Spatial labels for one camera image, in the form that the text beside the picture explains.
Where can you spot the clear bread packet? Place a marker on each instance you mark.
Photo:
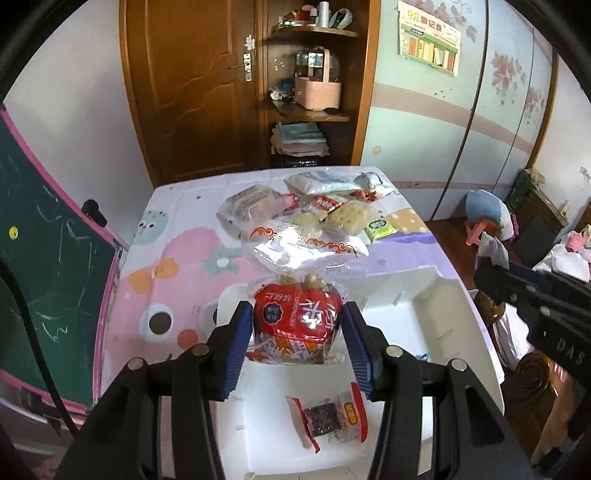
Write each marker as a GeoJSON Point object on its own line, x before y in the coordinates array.
{"type": "Point", "coordinates": [251, 203]}

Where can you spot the white cardboard box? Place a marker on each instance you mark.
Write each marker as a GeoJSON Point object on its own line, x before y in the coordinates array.
{"type": "Point", "coordinates": [415, 332]}

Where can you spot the group of jars and cans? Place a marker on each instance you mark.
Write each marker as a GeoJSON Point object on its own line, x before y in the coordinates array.
{"type": "Point", "coordinates": [318, 14]}

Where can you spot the black chalkboard clamp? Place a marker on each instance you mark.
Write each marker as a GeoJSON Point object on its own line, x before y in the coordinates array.
{"type": "Point", "coordinates": [94, 212]}

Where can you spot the pink stool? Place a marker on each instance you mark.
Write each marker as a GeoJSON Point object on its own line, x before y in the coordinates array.
{"type": "Point", "coordinates": [475, 235]}

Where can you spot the dark wooden cabinet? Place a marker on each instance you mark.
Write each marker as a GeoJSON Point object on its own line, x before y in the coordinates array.
{"type": "Point", "coordinates": [538, 230]}

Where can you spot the grey red snack packet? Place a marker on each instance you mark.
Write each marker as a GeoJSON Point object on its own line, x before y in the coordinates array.
{"type": "Point", "coordinates": [369, 182]}

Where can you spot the small green snack packet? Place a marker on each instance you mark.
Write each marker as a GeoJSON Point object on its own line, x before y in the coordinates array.
{"type": "Point", "coordinates": [381, 228]}

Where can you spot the wooden door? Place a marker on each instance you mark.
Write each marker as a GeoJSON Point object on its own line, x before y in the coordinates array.
{"type": "Point", "coordinates": [194, 92]}

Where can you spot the wall calendar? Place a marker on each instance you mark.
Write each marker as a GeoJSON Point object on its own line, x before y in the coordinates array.
{"type": "Point", "coordinates": [429, 46]}

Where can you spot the pile of white clothes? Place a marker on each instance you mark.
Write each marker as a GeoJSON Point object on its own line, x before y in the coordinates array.
{"type": "Point", "coordinates": [570, 261]}

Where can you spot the wooden corner shelf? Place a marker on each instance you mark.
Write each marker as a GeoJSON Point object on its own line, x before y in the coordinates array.
{"type": "Point", "coordinates": [277, 60]}

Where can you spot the printed cartoon tablecloth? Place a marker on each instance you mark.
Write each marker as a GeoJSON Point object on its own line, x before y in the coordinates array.
{"type": "Point", "coordinates": [175, 258]}

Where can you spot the pale biscuit packet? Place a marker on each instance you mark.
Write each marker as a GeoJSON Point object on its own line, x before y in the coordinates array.
{"type": "Point", "coordinates": [351, 217]}

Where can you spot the stack of folded clothes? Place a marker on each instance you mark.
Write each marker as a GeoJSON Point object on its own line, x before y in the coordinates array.
{"type": "Point", "coordinates": [300, 138]}

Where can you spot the green chalkboard with pink frame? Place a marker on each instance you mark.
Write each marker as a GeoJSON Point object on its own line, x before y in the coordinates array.
{"type": "Point", "coordinates": [55, 249]}

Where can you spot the floral wardrobe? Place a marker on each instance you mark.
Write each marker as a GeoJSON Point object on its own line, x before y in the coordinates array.
{"type": "Point", "coordinates": [415, 129]}

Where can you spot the clear bag with red trim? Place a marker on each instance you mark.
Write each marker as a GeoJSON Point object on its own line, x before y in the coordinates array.
{"type": "Point", "coordinates": [295, 251]}

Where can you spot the small dark plum snack packet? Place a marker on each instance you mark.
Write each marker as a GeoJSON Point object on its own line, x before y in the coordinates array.
{"type": "Point", "coordinates": [323, 417]}

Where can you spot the red white cookie packet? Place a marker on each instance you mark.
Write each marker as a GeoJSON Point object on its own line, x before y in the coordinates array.
{"type": "Point", "coordinates": [325, 203]}

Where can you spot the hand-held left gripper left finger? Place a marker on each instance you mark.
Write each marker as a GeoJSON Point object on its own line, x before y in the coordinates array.
{"type": "Point", "coordinates": [238, 350]}

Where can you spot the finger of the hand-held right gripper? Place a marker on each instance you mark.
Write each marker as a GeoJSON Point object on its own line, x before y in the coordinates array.
{"type": "Point", "coordinates": [503, 286]}
{"type": "Point", "coordinates": [540, 279]}

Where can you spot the blue white snack packet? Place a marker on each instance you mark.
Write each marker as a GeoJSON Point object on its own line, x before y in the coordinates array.
{"type": "Point", "coordinates": [323, 182]}

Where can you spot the pink basket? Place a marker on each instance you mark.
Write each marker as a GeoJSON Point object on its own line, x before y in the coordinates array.
{"type": "Point", "coordinates": [318, 94]}

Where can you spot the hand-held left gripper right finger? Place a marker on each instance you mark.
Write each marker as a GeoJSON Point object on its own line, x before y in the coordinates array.
{"type": "Point", "coordinates": [358, 350]}

